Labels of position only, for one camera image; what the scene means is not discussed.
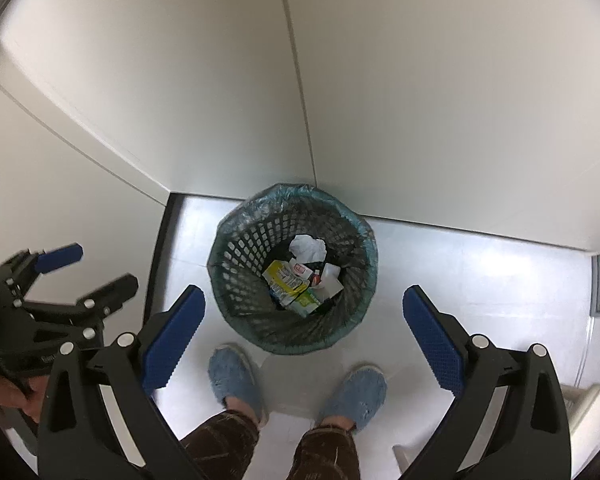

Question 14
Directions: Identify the person's left hand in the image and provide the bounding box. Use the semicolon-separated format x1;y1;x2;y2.
0;374;50;425

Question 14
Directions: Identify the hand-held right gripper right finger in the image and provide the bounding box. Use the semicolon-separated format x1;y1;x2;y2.
402;284;572;480

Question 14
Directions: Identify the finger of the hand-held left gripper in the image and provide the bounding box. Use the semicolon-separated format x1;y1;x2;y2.
22;273;140;343
0;243;84;311

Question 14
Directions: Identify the person's leg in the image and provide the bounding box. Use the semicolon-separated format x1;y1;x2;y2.
291;414;360;480
180;395;261;480

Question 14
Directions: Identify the black mesh wastebasket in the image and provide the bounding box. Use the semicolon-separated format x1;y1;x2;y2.
215;195;372;346

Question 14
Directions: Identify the dark mesh waste basket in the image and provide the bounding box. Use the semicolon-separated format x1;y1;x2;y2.
207;183;379;356

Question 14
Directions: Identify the person's right leg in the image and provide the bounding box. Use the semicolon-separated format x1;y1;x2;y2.
291;414;360;480

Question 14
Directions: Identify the small white box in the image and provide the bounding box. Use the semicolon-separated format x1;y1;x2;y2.
315;262;345;301

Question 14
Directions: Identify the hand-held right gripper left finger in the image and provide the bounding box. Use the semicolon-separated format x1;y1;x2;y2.
37;284;206;480

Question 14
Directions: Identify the person's left leg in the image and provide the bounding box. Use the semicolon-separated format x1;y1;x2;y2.
180;395;261;480

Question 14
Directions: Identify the white plastic stool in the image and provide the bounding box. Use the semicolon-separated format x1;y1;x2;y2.
392;383;600;480

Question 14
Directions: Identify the yellow green carton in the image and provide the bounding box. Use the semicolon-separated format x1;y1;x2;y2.
289;287;326;318

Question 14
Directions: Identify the white tissue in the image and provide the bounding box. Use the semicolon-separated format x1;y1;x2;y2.
289;234;328;264

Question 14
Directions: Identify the yellow snack wrapper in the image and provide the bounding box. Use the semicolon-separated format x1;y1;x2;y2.
262;259;310;306

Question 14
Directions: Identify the blue fuzzy slipper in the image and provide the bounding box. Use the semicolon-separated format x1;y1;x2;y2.
208;344;269;429
320;365;387;434

